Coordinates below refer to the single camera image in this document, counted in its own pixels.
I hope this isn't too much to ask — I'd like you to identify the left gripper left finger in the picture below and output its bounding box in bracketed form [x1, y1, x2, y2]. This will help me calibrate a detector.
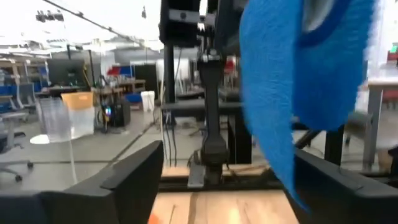
[0, 139, 165, 224]

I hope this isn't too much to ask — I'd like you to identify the black aluminium table frame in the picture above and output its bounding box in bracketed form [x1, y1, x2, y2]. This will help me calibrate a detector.
[157, 172, 282, 192]

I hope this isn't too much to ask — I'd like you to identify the black computer monitor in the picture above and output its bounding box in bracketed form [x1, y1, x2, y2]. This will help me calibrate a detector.
[47, 58, 87, 88]

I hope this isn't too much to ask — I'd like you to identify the grey office chair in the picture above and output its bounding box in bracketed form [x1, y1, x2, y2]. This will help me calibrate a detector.
[0, 111, 34, 184]

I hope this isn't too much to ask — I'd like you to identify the blue elastic bandage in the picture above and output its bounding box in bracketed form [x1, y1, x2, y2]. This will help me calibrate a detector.
[238, 0, 377, 213]

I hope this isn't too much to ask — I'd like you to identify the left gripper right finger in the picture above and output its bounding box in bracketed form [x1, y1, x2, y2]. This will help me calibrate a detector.
[292, 148, 398, 224]

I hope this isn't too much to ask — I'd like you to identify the white waste bin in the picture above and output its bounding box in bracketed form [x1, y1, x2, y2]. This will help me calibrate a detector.
[141, 90, 156, 113]

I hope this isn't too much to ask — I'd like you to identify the clear bin with orange lid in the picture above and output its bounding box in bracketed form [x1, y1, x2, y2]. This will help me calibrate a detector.
[60, 91, 96, 140]

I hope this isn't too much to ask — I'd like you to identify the black equipment cart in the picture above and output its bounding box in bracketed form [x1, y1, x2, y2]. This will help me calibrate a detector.
[158, 0, 346, 166]

